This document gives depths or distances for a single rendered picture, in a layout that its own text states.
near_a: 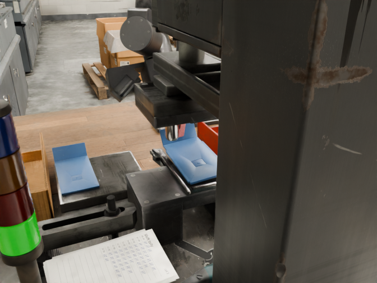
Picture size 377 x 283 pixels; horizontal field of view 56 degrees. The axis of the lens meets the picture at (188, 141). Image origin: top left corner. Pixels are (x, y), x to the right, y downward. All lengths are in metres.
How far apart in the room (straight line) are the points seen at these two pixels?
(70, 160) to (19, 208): 0.46
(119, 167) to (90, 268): 0.32
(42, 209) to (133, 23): 0.35
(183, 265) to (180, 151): 0.20
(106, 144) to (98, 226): 0.41
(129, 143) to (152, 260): 0.47
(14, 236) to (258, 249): 0.22
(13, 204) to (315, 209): 0.26
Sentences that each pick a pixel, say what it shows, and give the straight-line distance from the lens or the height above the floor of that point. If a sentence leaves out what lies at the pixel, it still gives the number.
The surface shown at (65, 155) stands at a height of 0.93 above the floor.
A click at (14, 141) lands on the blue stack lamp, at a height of 1.16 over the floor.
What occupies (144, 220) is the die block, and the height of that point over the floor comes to 0.96.
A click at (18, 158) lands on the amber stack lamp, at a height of 1.15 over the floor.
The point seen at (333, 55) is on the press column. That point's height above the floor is 1.25.
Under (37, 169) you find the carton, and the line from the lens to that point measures 0.85.
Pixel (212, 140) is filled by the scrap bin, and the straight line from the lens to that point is 0.84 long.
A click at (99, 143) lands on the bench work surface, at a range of 0.93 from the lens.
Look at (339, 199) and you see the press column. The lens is 0.28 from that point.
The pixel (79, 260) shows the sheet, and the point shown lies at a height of 0.95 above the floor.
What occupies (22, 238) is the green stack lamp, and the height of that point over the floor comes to 1.07.
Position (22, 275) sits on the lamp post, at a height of 1.02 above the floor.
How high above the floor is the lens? 1.30
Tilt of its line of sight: 26 degrees down
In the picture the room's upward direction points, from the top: straight up
